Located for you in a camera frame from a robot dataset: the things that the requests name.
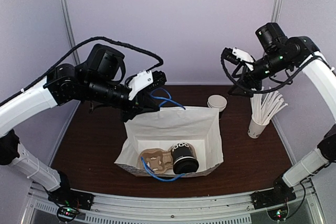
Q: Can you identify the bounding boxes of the stack of paper coffee cups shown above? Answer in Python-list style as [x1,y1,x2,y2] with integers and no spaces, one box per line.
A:
[207,94,227,119]

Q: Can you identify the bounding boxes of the brown cardboard cup carrier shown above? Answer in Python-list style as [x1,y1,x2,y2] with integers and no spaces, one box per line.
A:
[139,148,173,174]

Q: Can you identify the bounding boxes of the blue checkered paper bag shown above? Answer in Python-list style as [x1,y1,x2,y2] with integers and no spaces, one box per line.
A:
[114,88,224,183]

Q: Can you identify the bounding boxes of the single black paper coffee cup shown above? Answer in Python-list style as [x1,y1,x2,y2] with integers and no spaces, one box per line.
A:
[171,142,197,164]

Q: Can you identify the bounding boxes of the black plastic cup lid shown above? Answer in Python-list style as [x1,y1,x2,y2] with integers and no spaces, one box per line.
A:
[173,157,199,175]

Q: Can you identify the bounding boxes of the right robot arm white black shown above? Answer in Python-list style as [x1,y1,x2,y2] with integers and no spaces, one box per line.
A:
[220,23,335,204]

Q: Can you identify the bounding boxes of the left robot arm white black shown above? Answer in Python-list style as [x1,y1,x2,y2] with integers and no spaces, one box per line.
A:
[1,44,164,205]

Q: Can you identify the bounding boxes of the bundle of wrapped white straws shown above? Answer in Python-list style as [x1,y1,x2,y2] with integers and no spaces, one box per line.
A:
[250,91,288,125]

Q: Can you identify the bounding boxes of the white cup holding straws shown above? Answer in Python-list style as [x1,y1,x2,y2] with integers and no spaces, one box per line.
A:
[247,117,270,139]

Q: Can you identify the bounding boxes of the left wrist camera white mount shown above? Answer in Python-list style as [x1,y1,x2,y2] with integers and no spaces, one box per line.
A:
[125,70,167,101]

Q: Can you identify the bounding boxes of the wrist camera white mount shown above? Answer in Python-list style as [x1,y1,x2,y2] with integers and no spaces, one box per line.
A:
[125,70,167,101]
[222,47,255,71]

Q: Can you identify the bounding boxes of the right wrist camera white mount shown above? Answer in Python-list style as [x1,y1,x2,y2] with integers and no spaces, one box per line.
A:
[222,47,255,71]

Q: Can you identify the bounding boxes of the aluminium front rail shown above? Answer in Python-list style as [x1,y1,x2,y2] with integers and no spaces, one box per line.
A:
[20,179,326,224]

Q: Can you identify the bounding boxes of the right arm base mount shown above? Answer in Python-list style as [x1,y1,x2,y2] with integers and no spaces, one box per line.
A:
[250,189,296,209]

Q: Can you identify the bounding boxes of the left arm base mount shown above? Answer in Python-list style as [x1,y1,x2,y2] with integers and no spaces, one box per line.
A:
[47,189,94,210]

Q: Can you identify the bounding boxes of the left aluminium frame post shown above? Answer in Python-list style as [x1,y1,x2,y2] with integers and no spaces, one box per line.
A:
[54,0,81,65]

